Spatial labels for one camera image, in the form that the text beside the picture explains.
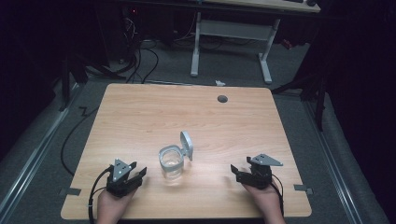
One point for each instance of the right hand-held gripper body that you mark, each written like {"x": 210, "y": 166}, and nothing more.
{"x": 260, "y": 172}

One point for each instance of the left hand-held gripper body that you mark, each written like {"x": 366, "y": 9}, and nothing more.
{"x": 120, "y": 179}

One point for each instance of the clear jar with grey lid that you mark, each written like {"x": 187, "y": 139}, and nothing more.
{"x": 176, "y": 155}

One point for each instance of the person's right hand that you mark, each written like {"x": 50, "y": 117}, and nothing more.
{"x": 264, "y": 202}

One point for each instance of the grey tape strip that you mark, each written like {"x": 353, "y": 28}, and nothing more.
{"x": 71, "y": 191}
{"x": 303, "y": 188}

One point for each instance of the small white floor scrap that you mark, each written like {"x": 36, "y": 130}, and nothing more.
{"x": 219, "y": 83}

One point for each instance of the black metal stand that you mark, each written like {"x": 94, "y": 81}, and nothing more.
{"x": 73, "y": 76}
{"x": 311, "y": 90}

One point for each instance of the white-framed desk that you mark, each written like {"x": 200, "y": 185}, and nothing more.
{"x": 236, "y": 29}

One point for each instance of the metal floor rail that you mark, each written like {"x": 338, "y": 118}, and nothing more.
{"x": 334, "y": 161}
{"x": 29, "y": 165}

